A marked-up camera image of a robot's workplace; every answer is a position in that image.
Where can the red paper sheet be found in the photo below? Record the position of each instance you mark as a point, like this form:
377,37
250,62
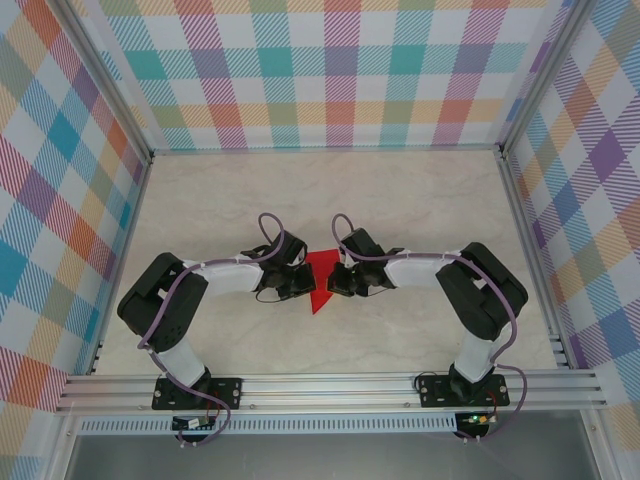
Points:
320,260

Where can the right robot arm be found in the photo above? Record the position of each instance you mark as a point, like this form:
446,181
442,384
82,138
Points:
480,290

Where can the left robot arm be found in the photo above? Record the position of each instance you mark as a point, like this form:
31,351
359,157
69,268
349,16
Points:
165,305

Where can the small circuit board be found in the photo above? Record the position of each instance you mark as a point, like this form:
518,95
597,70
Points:
477,419
192,424

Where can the grey metal panel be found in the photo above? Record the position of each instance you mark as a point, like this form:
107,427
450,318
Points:
325,460

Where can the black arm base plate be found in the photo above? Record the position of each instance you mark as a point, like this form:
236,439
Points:
227,392
435,392

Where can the aluminium table edge rail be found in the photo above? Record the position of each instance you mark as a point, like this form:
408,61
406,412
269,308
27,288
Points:
325,149
532,260
123,260

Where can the wide aluminium mounting rail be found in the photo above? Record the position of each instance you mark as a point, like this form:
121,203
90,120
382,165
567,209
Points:
325,392

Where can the aluminium frame post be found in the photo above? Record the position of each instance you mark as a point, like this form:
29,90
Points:
545,75
100,75

